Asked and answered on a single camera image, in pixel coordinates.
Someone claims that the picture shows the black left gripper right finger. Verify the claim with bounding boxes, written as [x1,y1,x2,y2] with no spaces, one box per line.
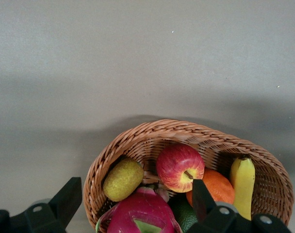
[186,179,254,233]

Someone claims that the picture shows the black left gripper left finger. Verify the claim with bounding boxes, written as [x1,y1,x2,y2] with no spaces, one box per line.
[23,177,82,233]

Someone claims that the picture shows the yellow banana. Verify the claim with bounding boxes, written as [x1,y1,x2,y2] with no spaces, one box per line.
[229,155,256,221]

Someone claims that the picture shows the red yellow apple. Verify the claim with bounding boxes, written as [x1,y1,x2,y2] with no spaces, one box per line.
[156,143,206,194]

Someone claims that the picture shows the dark green avocado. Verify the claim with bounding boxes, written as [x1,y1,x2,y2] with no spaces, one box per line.
[170,199,199,233]

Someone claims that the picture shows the orange fruit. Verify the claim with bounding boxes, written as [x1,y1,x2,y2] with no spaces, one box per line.
[185,168,235,210]

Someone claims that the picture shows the pink dragon fruit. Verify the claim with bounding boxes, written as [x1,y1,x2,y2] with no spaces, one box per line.
[96,185,183,233]

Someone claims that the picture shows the brown green kiwi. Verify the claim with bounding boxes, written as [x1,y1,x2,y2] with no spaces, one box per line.
[103,157,145,202]

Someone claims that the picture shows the brown woven wicker basket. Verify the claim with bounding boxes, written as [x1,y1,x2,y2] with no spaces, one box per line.
[83,118,295,233]

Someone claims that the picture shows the brown table cloth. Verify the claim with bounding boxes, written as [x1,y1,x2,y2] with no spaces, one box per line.
[0,0,295,233]

